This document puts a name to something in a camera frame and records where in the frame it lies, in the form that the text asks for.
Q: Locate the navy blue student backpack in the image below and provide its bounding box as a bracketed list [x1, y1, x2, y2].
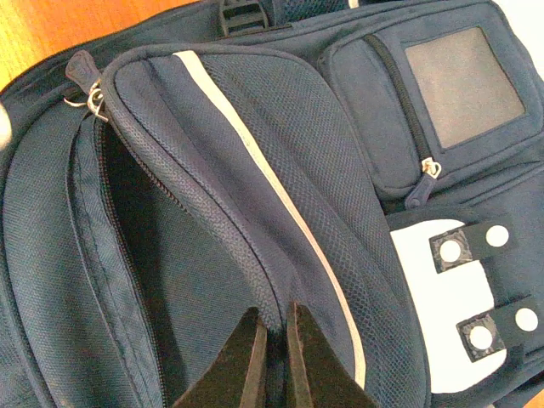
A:
[1, 1, 543, 407]

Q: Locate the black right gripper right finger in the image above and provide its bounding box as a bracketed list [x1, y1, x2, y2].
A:
[286, 303, 377, 408]

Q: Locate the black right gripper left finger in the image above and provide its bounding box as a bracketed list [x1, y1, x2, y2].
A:
[173, 308, 267, 408]

